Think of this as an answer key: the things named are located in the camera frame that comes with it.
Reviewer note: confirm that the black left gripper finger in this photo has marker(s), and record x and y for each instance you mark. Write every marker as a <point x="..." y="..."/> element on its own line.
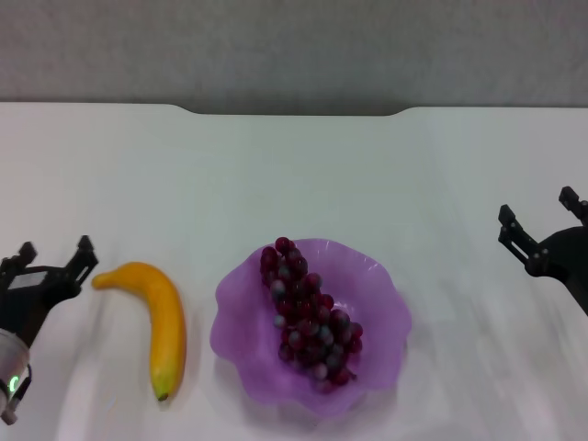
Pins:
<point x="82" y="264"/>
<point x="20" y="259"/>

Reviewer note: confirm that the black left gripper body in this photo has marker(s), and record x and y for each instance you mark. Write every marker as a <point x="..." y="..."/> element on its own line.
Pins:
<point x="32" y="308"/>

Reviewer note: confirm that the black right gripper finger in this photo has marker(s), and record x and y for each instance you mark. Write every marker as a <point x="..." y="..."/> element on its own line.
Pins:
<point x="516" y="236"/>
<point x="576" y="204"/>

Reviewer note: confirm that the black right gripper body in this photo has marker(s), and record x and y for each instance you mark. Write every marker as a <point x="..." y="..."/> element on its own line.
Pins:
<point x="567" y="257"/>

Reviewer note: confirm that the yellow banana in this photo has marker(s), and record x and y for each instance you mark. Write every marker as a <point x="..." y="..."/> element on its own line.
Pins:
<point x="167" y="317"/>

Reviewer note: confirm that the dark red grape bunch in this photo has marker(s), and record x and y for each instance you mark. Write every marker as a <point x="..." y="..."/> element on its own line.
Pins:
<point x="308" y="317"/>

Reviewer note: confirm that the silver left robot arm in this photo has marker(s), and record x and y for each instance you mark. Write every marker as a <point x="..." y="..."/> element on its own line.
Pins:
<point x="11" y="363"/>

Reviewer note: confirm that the purple wavy plastic bowl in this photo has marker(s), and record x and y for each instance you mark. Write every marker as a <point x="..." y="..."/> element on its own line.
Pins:
<point x="243" y="321"/>

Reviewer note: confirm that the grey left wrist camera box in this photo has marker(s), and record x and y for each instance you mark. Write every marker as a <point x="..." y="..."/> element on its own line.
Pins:
<point x="27" y="280"/>

